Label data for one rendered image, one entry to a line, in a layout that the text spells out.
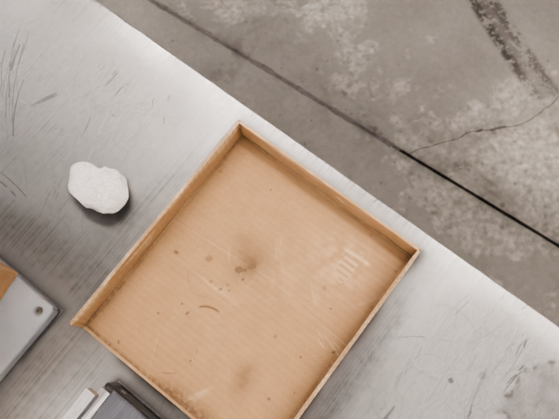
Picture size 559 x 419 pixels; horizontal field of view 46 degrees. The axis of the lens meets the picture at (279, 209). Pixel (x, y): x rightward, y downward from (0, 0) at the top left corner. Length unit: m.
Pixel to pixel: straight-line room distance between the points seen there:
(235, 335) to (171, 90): 0.32
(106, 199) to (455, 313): 0.42
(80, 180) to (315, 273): 0.30
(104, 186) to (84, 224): 0.06
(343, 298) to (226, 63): 1.14
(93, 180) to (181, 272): 0.15
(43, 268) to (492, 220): 1.16
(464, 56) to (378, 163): 0.38
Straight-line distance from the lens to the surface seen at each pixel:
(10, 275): 0.80
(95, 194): 0.79
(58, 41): 0.92
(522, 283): 1.68
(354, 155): 1.69
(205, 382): 0.76
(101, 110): 0.86
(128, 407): 0.73
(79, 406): 0.66
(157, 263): 0.78
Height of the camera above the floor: 1.58
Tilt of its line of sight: 75 degrees down
